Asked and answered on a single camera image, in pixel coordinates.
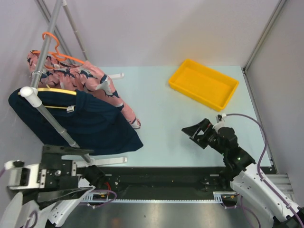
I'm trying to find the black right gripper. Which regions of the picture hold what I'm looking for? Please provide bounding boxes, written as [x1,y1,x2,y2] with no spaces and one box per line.
[181,118,226,155]

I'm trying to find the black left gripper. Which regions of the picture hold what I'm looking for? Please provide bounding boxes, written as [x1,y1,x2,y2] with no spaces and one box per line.
[34,143,95,199]

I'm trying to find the navy blue shorts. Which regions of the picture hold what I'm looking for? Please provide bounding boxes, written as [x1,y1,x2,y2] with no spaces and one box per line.
[8,90,143,155]

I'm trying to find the yellow plastic hanger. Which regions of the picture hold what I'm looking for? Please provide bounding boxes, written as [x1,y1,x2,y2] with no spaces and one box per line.
[37,88,77,113]

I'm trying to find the pink shark print shorts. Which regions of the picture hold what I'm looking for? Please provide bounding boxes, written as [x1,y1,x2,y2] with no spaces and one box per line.
[38,56,141,129]

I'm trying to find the orange plastic hanger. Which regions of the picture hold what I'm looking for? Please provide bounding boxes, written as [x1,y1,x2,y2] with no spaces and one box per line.
[42,32,85,64]

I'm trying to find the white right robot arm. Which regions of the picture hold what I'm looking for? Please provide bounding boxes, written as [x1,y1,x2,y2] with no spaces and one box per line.
[182,115,304,228]

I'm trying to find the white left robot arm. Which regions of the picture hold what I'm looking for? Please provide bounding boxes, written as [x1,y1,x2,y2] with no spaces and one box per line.
[0,145,105,228]

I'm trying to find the yellow plastic tray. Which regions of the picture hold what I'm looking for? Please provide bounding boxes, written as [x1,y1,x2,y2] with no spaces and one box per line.
[168,59,239,112]

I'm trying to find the grey metal clothes rack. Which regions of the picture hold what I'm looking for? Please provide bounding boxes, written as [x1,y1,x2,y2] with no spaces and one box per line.
[19,0,129,168]

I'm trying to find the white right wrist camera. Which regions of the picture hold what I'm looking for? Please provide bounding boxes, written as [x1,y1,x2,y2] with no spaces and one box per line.
[216,114,227,123]

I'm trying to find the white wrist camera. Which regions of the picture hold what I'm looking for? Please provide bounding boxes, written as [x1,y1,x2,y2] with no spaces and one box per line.
[4,160,46,190]
[216,114,227,123]

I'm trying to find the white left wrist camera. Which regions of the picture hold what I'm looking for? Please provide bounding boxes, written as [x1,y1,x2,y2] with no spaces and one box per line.
[4,160,46,190]

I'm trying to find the white slotted cable duct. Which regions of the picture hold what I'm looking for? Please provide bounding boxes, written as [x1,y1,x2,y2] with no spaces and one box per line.
[80,191,240,205]

